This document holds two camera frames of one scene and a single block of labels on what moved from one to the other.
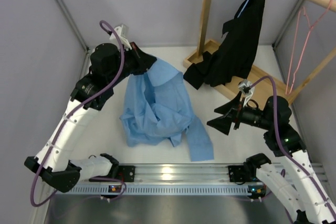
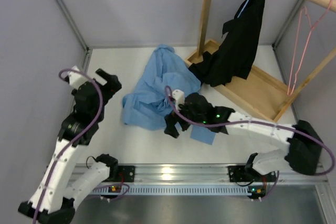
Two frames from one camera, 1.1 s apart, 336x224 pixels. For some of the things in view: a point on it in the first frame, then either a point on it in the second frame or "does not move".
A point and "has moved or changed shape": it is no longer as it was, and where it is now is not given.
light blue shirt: [157, 108] has moved or changed shape
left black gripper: [144, 61] -> [113, 84]
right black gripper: [232, 107] -> [171, 129]
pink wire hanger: [302, 9] does not move
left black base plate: [121, 173] does not move
